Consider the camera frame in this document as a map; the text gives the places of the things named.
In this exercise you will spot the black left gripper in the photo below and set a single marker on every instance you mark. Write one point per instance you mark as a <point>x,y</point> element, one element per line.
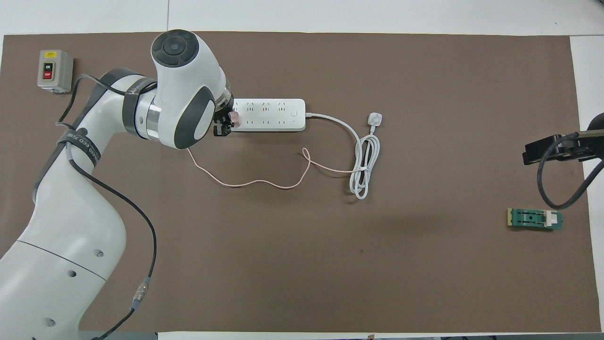
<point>222,115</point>

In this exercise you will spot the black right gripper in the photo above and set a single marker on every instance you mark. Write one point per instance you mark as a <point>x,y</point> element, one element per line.
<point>552,148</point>

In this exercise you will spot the pink charger block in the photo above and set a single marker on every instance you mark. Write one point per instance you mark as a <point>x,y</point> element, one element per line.
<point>234,119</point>

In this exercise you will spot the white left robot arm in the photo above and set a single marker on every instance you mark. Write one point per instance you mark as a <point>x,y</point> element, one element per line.
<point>71,212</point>

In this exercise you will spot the white power strip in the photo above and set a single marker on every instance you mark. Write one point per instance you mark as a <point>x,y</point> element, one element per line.
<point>269,114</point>

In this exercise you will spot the brown table mat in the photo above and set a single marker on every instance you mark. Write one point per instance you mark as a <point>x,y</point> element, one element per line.
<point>330,259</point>

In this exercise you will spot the grey push button box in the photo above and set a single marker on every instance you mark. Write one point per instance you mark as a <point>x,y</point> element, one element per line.
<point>54,71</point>

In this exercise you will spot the green knife switch yellow base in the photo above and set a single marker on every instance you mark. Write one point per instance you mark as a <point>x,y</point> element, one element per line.
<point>533,219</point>

